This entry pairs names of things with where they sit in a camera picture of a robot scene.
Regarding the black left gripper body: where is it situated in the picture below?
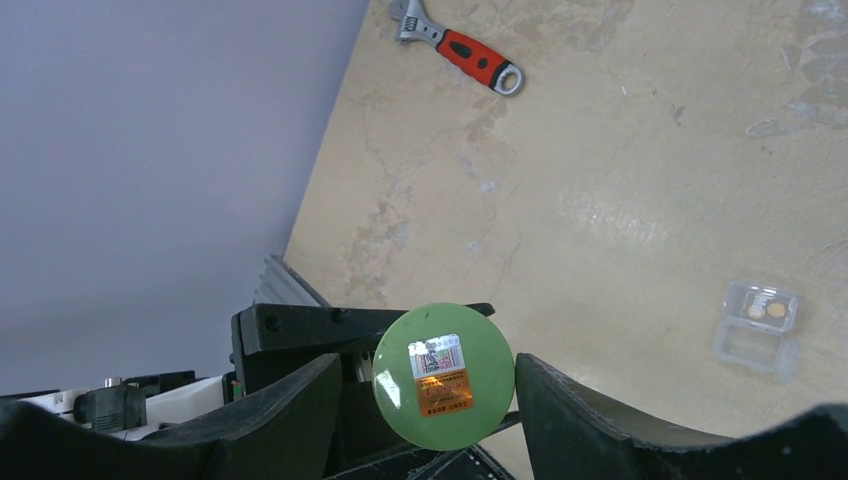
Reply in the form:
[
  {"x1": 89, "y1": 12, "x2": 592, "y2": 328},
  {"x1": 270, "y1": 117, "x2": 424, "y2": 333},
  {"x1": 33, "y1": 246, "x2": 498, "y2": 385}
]
[{"x1": 230, "y1": 303, "x2": 496, "y2": 479}]

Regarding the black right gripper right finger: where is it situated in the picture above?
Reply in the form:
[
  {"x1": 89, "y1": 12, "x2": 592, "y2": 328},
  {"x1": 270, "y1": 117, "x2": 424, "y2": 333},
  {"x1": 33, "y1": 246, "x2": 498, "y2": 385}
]
[{"x1": 515, "y1": 353, "x2": 847, "y2": 479}]

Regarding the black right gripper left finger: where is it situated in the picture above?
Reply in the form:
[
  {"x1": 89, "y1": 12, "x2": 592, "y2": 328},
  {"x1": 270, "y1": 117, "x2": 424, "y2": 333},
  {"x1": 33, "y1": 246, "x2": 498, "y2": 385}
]
[{"x1": 1, "y1": 354, "x2": 342, "y2": 479}]

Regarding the green pill bottle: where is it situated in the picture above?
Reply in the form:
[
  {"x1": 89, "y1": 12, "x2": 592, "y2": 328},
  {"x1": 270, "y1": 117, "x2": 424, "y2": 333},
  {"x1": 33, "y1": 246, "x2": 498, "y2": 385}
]
[{"x1": 372, "y1": 303, "x2": 515, "y2": 451}]

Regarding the clear plastic pill organizer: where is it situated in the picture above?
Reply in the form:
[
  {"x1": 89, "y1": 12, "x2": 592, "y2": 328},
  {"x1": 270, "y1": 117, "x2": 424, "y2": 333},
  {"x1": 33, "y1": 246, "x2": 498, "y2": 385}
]
[{"x1": 712, "y1": 280, "x2": 801, "y2": 383}]

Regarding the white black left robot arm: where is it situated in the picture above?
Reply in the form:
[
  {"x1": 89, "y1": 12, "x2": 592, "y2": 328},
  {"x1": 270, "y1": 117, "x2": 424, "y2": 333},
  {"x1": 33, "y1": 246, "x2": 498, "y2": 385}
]
[{"x1": 1, "y1": 304, "x2": 505, "y2": 479}]

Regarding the aluminium extrusion frame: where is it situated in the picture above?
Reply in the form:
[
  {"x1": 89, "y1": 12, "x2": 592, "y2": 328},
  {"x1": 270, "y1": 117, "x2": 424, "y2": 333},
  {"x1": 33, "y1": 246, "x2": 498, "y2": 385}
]
[{"x1": 253, "y1": 255, "x2": 330, "y2": 307}]

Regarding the red handled adjustable wrench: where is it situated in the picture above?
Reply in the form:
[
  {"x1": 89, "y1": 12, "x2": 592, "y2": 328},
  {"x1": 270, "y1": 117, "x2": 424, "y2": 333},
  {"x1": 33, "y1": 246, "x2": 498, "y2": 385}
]
[{"x1": 388, "y1": 0, "x2": 525, "y2": 97}]

